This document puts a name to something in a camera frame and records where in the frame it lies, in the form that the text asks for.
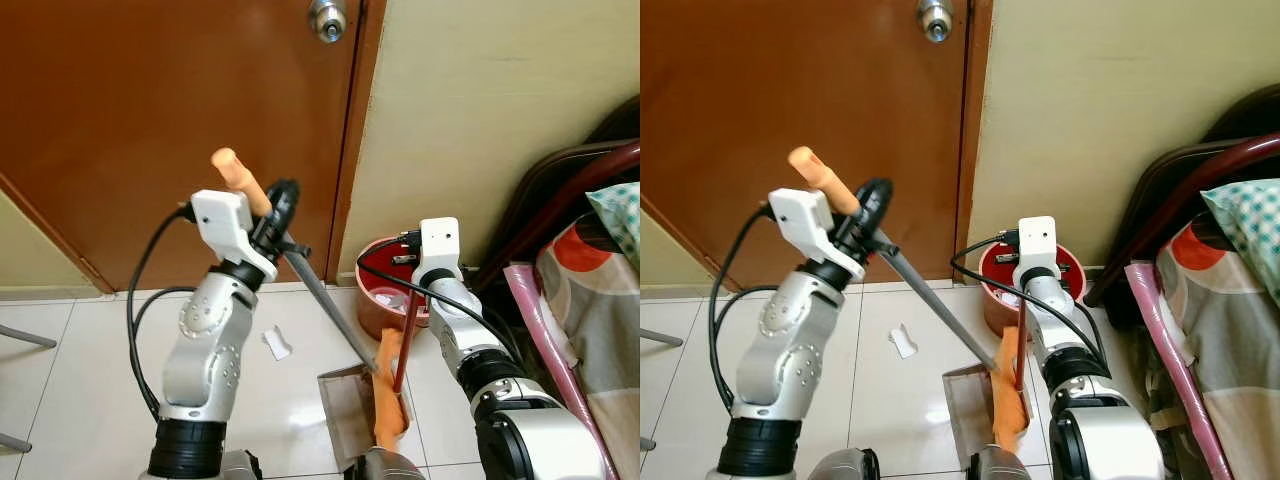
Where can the grey dustpan with orange grip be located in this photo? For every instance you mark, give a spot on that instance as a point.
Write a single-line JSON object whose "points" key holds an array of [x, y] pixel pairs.
{"points": [[940, 300], [330, 305]]}

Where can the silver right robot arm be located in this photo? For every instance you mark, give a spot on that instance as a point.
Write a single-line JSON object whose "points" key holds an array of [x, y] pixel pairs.
{"points": [[520, 420], [1100, 430]]}

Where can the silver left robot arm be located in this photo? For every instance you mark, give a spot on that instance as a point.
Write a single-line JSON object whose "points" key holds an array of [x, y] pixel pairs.
{"points": [[205, 350], [775, 350]]}

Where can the red round bucket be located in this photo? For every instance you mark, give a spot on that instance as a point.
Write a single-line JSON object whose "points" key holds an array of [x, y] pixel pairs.
{"points": [[995, 310], [375, 310]]}

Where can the white paper scrap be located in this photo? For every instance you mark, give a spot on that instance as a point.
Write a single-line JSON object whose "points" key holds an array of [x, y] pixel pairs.
{"points": [[903, 342], [277, 344]]}

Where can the brown wooden door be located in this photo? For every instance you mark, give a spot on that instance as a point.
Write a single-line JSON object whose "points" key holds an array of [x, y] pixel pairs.
{"points": [[780, 110], [150, 120]]}

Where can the dark brown curved headboard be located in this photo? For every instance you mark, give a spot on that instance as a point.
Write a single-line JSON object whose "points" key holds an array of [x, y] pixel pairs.
{"points": [[1180, 185], [560, 185]]}

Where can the silver round door knob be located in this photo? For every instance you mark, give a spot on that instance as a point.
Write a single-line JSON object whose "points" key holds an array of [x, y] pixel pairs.
{"points": [[327, 20], [936, 19]]}

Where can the bed with patterned sheet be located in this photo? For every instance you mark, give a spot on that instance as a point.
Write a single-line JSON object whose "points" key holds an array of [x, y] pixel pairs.
{"points": [[600, 340], [1230, 350]]}

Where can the teal checked pillow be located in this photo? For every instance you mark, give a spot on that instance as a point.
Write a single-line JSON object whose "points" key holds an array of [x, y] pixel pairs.
{"points": [[620, 215], [1250, 220]]}

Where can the grey left robot leg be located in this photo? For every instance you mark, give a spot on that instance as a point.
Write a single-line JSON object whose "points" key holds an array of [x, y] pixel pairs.
{"points": [[845, 466], [240, 468]]}

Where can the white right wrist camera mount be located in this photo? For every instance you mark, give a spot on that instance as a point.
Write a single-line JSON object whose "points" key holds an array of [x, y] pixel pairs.
{"points": [[1037, 238], [440, 240]]}

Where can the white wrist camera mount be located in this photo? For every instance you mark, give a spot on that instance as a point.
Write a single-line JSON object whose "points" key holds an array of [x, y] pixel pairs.
{"points": [[225, 222], [1037, 238], [440, 240], [805, 222]]}

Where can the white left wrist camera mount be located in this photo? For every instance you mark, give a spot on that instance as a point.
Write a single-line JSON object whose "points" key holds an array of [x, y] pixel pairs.
{"points": [[225, 222], [805, 222]]}

